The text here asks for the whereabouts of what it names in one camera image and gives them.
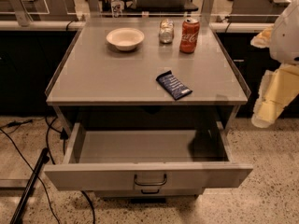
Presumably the grey drawer cabinet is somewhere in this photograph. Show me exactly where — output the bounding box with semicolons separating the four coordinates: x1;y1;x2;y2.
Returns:
44;17;252;204

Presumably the white bowl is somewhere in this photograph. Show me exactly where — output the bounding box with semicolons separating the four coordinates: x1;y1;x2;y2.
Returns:
107;28;145;51

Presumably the grey drawer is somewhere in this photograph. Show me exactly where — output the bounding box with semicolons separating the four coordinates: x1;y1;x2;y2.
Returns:
94;188;204;199
45;123;252;191

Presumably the grey top drawer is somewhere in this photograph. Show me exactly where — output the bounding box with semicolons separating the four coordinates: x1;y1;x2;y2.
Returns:
45;123;252;191

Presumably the black pole on floor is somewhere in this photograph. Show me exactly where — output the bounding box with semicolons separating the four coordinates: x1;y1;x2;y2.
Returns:
9;147;50;224

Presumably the black floor cable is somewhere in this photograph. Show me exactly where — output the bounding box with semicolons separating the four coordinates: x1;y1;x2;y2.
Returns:
0;115;96;224

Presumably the red coca-cola can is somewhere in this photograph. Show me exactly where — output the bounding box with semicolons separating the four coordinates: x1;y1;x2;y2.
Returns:
179;18;200;53

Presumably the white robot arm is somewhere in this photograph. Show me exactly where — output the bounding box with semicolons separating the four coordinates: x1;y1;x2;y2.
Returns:
250;0;299;128

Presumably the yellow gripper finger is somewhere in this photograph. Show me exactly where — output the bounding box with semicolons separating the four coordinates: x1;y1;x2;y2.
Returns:
250;26;273;49

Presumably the plastic water bottle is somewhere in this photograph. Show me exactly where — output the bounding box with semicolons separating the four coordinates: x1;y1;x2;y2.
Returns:
110;0;122;18

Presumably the glass jar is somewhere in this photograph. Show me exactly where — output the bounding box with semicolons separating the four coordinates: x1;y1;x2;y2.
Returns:
159;19;174;44

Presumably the blue snack bar wrapper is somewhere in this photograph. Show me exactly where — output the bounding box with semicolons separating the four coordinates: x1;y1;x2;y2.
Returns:
156;71;192;100

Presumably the grey bottom drawer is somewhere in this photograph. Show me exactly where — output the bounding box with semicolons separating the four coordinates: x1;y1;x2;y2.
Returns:
94;188;204;199

